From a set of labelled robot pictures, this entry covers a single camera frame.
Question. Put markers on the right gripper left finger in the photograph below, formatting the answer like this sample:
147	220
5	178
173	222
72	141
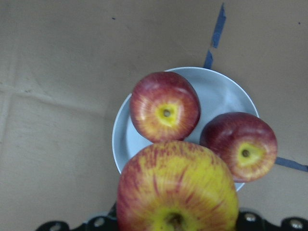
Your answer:
103	222

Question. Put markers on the light blue plate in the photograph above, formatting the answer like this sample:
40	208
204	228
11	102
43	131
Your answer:
217	94

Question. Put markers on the plate apple far side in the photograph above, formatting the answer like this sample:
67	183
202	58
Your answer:
246	143

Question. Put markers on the plate apple near centre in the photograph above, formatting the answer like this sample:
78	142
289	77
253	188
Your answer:
164	106

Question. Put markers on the plate apple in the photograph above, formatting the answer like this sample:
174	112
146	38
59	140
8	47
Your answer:
246	143
164	106

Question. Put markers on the yellow-red apple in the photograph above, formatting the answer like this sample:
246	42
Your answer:
176	186

